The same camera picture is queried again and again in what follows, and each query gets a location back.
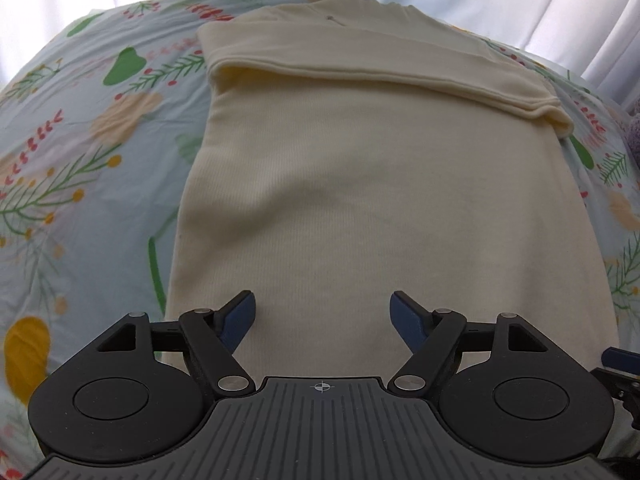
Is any floral light blue bedsheet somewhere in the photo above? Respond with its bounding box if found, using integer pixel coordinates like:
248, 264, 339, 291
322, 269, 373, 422
1, 0, 639, 479

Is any purple teddy bear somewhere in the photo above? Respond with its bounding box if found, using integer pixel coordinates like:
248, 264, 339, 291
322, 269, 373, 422
623, 107, 640, 159

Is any cream knit sweater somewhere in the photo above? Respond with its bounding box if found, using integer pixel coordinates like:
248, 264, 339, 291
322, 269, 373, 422
166, 0, 618, 378

